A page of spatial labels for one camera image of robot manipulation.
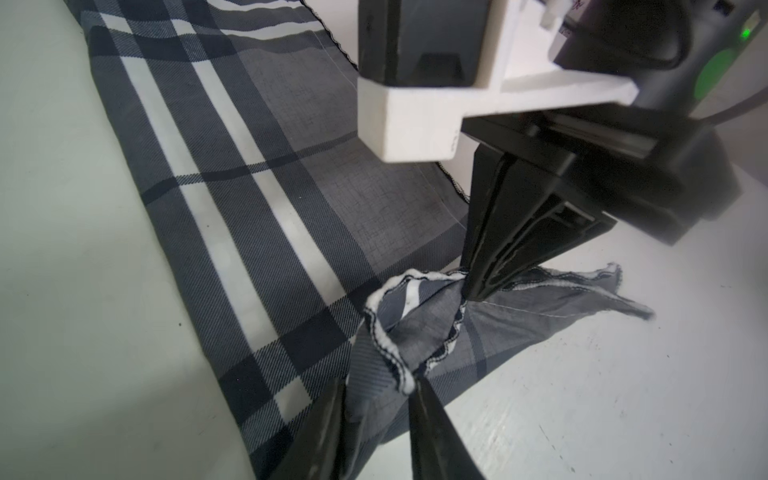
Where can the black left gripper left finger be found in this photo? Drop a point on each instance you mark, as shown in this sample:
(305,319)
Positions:
(313,453)

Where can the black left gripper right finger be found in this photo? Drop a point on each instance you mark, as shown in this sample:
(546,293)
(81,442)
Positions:
(437,451)

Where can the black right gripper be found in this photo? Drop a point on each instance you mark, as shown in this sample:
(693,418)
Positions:
(660,172)

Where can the grey plaid pillowcase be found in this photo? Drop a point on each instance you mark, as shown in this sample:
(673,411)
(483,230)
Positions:
(301,258)

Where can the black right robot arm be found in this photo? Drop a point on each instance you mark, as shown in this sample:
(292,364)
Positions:
(675,51)

